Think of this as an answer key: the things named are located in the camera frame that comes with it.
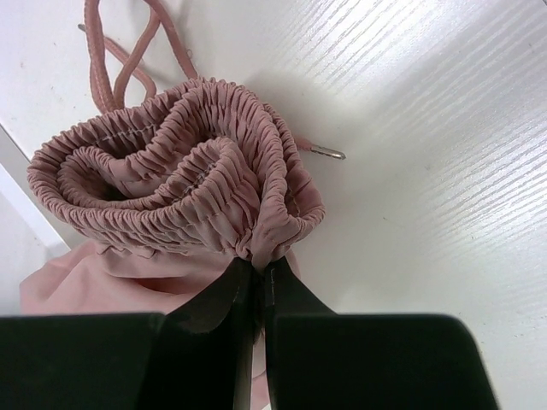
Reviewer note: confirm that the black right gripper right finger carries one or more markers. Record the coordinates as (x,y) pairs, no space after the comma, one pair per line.
(319,359)

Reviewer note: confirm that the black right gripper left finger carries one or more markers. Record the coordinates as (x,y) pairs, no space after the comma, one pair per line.
(197,357)

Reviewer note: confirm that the pink trousers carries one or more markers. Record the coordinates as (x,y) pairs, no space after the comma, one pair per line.
(176,178)

